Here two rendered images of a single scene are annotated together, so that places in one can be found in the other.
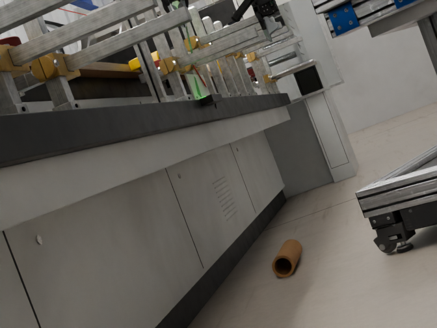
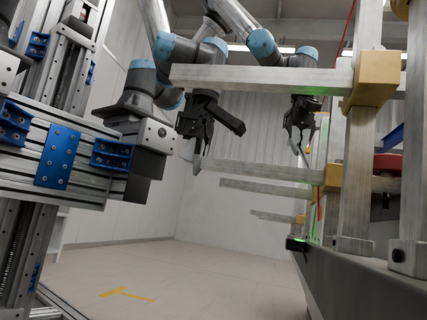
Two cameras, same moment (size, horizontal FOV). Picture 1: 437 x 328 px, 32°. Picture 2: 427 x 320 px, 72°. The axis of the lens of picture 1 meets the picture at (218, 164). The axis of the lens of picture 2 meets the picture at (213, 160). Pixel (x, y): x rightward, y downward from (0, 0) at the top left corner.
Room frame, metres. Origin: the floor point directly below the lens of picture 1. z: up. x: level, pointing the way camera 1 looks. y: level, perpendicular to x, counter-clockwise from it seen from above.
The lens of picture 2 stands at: (3.54, -0.28, 0.71)
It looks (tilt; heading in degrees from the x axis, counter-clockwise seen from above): 11 degrees up; 182
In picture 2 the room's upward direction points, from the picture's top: 10 degrees clockwise
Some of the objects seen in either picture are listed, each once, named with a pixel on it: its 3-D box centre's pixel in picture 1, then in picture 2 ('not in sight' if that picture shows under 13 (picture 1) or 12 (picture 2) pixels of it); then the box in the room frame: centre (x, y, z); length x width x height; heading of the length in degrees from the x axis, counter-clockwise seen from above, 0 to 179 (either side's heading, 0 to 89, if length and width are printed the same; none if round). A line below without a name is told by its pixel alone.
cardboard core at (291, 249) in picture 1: (287, 257); not in sight; (2.89, -0.12, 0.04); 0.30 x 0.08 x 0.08; 167
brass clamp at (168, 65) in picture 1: (171, 66); (319, 197); (2.63, 0.03, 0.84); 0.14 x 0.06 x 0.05; 167
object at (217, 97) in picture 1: (213, 101); (295, 248); (2.77, -0.06, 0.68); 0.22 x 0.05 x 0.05; 167
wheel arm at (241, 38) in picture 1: (198, 56); (288, 192); (2.63, -0.06, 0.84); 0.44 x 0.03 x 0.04; 77
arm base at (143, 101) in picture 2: not in sight; (136, 105); (2.48, -0.64, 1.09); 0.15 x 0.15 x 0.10
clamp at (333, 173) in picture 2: (187, 66); (335, 181); (2.88, -0.02, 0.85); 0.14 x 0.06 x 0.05; 167
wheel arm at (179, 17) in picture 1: (97, 53); (284, 217); (1.65, 0.16, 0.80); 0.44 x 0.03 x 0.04; 77
